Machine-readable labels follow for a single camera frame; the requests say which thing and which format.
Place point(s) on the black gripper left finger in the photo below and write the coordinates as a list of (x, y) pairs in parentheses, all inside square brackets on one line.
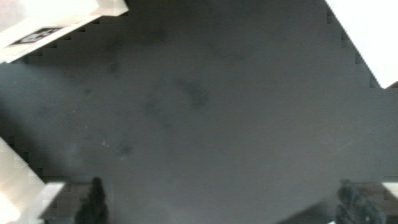
[(93, 213)]

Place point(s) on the white obstacle fence wall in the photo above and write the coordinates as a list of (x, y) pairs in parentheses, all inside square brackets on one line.
[(27, 194)]

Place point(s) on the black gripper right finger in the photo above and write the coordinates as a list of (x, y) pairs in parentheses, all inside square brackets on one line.
[(356, 210)]

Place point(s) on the white drawer cabinet frame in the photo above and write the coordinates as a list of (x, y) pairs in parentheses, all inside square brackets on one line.
[(39, 20)]

